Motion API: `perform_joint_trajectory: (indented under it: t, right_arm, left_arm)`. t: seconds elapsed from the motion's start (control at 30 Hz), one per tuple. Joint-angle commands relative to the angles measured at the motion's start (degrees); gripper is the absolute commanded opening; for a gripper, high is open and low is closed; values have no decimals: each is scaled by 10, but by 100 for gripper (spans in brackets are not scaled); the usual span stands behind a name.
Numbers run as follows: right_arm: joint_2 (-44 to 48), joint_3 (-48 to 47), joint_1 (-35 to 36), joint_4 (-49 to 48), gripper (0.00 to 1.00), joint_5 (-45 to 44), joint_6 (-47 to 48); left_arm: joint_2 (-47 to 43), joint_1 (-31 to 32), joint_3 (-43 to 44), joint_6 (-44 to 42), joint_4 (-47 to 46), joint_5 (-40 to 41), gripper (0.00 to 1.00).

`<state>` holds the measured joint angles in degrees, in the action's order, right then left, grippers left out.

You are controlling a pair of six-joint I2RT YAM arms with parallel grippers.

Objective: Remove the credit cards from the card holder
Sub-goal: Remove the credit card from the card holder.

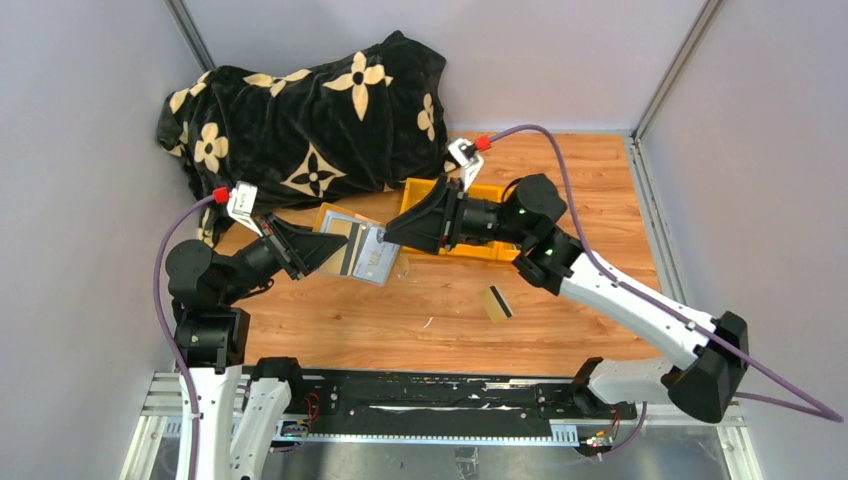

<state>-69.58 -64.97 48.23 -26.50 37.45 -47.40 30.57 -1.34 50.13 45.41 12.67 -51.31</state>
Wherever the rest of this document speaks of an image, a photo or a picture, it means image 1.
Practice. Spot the silver credit card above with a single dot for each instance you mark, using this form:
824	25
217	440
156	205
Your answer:
375	258

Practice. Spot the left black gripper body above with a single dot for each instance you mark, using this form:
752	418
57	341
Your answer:
285	251

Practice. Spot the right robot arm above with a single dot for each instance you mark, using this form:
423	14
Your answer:
700	366

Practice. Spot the yellow leather card holder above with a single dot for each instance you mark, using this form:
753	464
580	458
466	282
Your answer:
336	220

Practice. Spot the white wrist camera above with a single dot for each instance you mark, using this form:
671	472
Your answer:
240	205
465	162

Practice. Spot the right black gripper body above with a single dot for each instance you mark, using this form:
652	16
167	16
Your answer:
452	215

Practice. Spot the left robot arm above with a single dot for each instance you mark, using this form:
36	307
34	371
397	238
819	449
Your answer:
211	335

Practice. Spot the gold card black stripe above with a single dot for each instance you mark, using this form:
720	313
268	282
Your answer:
495	305

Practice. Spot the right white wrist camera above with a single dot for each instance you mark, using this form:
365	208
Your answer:
465	162

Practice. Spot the aluminium frame rail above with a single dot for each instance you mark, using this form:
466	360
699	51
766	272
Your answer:
661	443

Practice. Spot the yellow three-compartment bin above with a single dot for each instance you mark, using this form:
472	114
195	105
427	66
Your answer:
417	189

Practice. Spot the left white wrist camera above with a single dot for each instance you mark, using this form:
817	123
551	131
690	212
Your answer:
240	205

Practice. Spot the black floral blanket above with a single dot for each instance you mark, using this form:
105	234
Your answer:
365	123

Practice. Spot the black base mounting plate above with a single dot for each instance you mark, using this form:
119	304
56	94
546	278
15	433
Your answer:
418	406

